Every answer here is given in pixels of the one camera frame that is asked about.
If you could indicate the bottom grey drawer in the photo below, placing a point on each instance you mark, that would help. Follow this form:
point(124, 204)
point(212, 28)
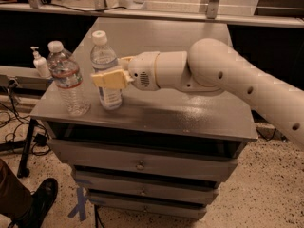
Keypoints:
point(153, 206)

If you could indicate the brown trouser leg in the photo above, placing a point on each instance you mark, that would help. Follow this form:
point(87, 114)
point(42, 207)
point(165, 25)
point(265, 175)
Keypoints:
point(15, 198)

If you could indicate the blue plastic bottle white label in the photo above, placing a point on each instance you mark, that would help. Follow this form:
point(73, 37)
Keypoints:
point(103, 58)

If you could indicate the blue tape cross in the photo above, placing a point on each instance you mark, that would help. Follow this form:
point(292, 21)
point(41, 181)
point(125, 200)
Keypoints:
point(81, 209)

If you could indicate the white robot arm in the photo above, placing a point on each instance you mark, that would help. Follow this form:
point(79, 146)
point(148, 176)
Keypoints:
point(210, 66)

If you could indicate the grey metal rail shelf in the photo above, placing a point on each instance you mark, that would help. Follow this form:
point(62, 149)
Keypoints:
point(263, 13)

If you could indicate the middle grey drawer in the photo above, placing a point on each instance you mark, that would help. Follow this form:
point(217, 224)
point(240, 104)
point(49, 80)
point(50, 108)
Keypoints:
point(101, 182)

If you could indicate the black metal stand leg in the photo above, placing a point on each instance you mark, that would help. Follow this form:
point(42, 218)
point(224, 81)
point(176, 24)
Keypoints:
point(23, 171)

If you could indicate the grey drawer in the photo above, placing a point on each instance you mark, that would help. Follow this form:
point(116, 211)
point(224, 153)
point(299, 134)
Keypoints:
point(153, 206)
point(101, 182)
point(140, 160)

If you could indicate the top grey drawer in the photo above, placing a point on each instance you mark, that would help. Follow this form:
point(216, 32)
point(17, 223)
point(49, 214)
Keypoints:
point(140, 160)

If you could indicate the grey drawer cabinet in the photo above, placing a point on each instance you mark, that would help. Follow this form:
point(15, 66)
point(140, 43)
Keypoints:
point(213, 127)

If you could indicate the clear water bottle red label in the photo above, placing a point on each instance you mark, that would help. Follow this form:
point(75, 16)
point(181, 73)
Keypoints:
point(68, 78)

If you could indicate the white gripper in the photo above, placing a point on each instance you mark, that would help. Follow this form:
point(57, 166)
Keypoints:
point(142, 70)

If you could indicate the black shoe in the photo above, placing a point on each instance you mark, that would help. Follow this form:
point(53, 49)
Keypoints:
point(43, 199)

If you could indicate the white pump dispenser bottle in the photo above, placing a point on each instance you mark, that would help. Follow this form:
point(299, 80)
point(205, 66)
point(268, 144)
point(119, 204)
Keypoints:
point(40, 63)

